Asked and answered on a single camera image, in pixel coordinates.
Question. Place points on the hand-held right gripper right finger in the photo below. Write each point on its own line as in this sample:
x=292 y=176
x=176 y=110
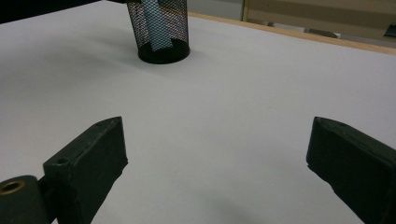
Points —
x=355 y=161

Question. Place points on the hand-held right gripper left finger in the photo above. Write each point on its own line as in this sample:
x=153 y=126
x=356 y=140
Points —
x=87 y=165

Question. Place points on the light blue hairbrush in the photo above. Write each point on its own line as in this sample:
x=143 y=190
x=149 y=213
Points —
x=157 y=25

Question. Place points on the black mesh pen holder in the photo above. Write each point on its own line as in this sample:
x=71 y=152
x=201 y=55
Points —
x=174 y=31

